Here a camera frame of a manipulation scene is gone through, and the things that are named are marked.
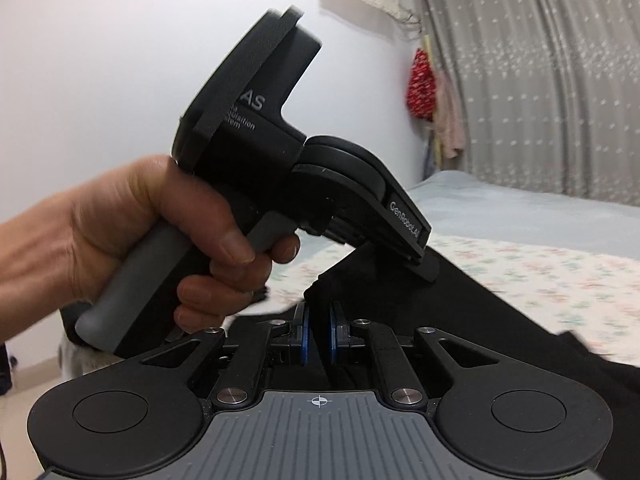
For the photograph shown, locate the floral bed sheet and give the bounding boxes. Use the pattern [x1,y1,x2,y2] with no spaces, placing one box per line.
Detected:
[264,232,640,367]

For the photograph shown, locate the person's left hand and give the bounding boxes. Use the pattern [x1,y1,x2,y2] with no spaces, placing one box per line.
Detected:
[67,154,302,334]

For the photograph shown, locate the pink hanging cloth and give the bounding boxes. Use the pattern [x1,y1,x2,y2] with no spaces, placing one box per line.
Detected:
[432,71,467,159]

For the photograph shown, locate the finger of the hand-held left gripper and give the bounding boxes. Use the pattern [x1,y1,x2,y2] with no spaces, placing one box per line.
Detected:
[367,186,442,284]

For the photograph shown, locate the person's left forearm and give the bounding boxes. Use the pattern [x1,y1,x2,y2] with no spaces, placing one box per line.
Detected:
[0,204,82,308]

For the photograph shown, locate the grey patterned curtain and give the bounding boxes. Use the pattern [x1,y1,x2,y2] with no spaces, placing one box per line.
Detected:
[419,0,640,207]

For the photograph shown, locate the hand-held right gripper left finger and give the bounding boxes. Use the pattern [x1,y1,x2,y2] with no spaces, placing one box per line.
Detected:
[142,301,314,407]

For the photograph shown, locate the red hanging bag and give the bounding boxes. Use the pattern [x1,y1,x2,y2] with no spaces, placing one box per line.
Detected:
[405,48,435,122]

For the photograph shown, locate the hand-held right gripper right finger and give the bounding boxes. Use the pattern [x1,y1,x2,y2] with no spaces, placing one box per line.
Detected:
[327,301,502,406]

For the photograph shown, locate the black pants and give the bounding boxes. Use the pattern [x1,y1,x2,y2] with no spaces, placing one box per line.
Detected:
[302,244,640,480]

